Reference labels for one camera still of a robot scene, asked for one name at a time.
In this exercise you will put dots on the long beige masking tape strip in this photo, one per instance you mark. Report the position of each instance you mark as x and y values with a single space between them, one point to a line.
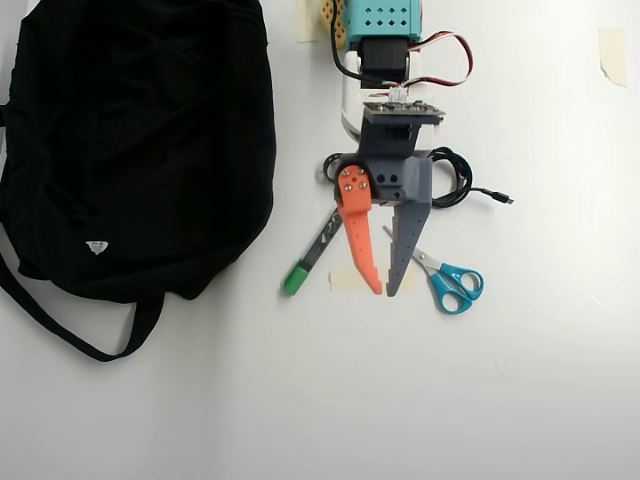
345 280

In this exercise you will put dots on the torn beige masking tape strip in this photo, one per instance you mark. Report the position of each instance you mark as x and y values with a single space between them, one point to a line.
614 55

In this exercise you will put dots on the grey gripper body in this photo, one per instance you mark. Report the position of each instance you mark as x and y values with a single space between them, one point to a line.
406 184

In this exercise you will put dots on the black fabric bag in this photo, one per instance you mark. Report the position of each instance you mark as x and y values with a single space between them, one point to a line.
140 150

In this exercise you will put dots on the grey teal white robot arm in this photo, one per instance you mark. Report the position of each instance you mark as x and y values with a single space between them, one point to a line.
382 20

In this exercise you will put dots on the yellow perforated base block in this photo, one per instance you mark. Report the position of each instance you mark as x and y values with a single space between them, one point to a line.
334 22

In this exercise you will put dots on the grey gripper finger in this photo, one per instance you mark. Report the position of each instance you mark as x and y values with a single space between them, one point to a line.
410 235

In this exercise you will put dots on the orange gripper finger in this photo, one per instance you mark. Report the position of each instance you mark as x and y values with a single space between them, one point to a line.
360 230

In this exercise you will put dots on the green marker pen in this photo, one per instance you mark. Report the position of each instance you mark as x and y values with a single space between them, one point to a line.
312 255

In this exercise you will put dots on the camera circuit board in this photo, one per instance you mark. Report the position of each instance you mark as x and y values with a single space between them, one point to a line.
390 135

